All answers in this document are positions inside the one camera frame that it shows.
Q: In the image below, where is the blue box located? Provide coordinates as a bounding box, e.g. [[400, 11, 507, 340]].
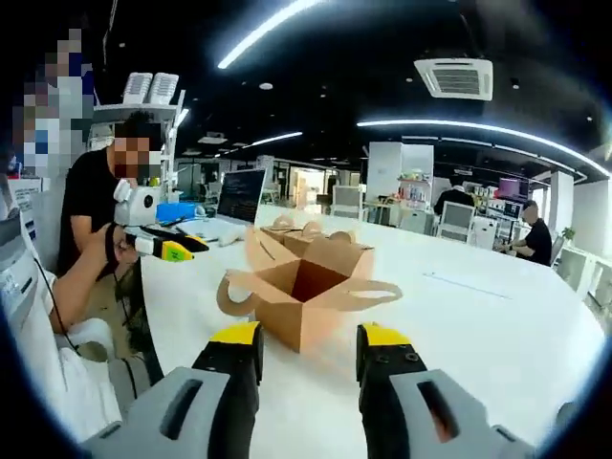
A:
[[156, 203, 198, 225]]

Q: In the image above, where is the white mesh office chair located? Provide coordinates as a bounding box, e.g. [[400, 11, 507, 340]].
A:
[[438, 200, 477, 243]]

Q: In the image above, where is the grey chest device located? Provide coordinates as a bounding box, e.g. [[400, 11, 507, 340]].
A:
[[0, 209, 49, 336]]

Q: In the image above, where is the wall poster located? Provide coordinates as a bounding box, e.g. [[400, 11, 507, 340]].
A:
[[9, 174, 52, 226]]

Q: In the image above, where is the ceiling air conditioner unit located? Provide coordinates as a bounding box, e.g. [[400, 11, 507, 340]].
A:
[[414, 57, 494, 101]]

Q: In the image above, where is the white ribbed device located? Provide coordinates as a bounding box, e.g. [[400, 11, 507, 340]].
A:
[[122, 72, 154, 105], [150, 72, 180, 104]]

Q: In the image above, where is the short ceiling light strip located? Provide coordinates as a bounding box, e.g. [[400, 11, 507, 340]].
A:
[[251, 131, 304, 147]]

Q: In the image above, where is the person's left hand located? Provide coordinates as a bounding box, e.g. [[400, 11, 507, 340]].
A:
[[93, 222, 142, 273]]

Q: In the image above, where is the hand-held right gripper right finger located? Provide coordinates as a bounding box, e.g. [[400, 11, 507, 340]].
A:
[[356, 322, 536, 459]]

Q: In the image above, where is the computer monitor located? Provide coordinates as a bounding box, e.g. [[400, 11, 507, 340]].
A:
[[496, 177, 530, 201]]

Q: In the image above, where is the long curved ceiling light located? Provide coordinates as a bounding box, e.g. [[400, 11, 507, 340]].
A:
[[217, 0, 317, 70]]

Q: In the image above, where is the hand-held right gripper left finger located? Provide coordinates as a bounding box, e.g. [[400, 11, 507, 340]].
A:
[[78, 320, 264, 459]]

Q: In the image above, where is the white laptop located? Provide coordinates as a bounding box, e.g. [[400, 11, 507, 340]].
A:
[[180, 166, 269, 244]]

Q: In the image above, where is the black wrist strap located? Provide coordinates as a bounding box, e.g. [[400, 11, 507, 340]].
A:
[[95, 224, 120, 281]]

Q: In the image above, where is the white plastic armchair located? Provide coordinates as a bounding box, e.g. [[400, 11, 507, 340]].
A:
[[56, 318, 116, 362]]

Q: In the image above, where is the shelf with colourful items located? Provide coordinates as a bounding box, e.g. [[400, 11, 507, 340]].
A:
[[396, 172, 434, 207]]

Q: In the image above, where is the grey metal shelf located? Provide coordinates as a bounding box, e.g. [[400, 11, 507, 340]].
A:
[[93, 88, 187, 192]]

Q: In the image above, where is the grey mesh chair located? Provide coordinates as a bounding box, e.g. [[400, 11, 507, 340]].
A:
[[332, 185, 364, 219]]

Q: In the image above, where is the white rounded object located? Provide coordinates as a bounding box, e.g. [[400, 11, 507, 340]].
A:
[[218, 224, 249, 247]]

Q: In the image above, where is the black cable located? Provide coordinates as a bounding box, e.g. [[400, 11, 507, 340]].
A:
[[32, 256, 80, 353], [113, 274, 140, 401]]

